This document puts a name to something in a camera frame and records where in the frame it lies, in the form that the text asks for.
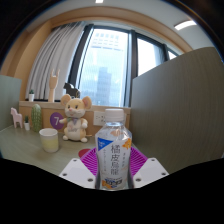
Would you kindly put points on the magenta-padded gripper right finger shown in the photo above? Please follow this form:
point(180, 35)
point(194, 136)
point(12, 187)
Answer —
point(151, 170)

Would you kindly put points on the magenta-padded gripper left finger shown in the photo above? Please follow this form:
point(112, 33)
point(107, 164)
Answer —
point(75, 170)

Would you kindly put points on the clear plastic water bottle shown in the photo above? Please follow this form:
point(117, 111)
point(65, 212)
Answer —
point(113, 156)

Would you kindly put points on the pale yellow cup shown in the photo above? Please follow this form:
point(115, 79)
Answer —
point(49, 141)

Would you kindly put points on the beige mouse plush toy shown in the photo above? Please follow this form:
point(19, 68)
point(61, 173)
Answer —
point(75, 123)

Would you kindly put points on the round purple number sign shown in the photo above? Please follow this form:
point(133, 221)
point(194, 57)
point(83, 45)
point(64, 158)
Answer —
point(55, 120)

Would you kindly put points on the tall green cactus ornament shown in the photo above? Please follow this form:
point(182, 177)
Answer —
point(36, 118)

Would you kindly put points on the small plant in white pot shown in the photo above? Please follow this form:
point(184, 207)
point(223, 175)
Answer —
point(27, 126)
point(31, 97)

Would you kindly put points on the grey green desk partition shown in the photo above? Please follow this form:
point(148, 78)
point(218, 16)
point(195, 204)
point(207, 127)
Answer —
point(180, 110)

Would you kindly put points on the wooden desk back ledge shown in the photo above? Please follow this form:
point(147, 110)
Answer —
point(46, 108)

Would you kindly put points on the pink horse figurine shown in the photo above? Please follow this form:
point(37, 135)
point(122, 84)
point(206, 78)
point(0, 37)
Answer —
point(16, 118)

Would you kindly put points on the black horse figurine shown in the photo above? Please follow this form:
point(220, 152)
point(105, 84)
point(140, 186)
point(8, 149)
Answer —
point(70, 90)

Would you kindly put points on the wooden hand figure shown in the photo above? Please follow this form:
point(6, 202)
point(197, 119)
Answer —
point(52, 88)

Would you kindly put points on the pale green desk partition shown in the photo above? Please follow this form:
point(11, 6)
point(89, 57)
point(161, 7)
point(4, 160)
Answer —
point(8, 103)

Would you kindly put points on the dark-framed window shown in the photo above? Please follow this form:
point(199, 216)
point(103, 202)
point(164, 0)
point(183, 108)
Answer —
point(106, 66)

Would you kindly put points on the grey white curtain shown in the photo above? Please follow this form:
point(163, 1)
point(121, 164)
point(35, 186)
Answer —
point(50, 63)

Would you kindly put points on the ceiling lights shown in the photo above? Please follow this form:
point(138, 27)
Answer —
point(185, 24)

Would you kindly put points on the white wall socket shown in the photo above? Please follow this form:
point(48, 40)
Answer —
point(99, 118)

